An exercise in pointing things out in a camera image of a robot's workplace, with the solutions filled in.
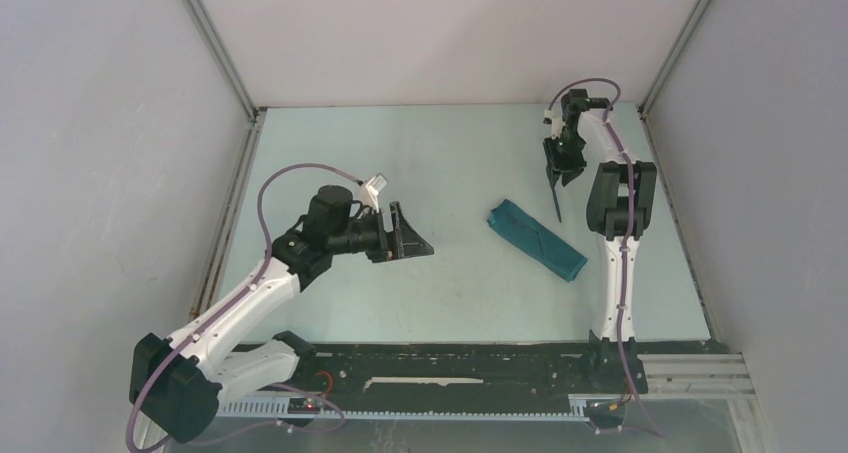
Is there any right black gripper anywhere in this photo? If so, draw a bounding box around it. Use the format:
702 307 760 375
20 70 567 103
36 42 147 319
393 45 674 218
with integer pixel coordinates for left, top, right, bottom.
541 129 586 187

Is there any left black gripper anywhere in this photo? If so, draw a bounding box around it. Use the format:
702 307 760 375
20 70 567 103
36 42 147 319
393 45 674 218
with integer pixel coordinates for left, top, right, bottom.
328 202 432 264

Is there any teal satin napkin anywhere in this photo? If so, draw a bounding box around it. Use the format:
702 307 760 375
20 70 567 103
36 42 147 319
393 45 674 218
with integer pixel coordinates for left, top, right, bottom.
486 199 588 282

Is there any blue plastic knife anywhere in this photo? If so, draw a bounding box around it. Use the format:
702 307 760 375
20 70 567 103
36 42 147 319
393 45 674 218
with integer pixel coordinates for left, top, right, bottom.
546 170 562 223

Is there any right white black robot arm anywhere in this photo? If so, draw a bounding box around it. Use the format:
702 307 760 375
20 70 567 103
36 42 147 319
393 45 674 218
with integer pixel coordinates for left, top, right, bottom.
542 85 658 343

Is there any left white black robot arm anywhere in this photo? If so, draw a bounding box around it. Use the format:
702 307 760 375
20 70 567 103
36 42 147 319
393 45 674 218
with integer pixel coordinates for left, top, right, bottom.
126 185 434 450

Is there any small black circuit board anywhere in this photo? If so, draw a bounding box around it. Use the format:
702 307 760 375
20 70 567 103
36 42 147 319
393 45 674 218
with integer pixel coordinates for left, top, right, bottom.
287 398 324 415

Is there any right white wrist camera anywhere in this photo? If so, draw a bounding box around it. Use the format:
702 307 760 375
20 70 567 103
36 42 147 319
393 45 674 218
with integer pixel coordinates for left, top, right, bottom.
543 108 565 141

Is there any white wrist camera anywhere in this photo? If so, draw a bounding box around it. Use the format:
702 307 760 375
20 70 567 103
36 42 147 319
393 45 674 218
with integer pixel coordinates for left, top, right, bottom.
356 173 388 213
543 108 565 141

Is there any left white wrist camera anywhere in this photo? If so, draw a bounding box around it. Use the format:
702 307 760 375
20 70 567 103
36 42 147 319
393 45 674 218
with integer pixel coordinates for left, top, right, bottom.
356 173 388 213

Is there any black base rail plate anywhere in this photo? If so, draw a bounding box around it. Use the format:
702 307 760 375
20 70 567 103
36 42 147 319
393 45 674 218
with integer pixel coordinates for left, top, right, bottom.
288 343 647 416

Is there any grey slotted cable duct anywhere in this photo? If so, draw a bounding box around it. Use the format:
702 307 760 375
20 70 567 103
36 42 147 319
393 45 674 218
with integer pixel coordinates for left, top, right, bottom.
218 396 594 423

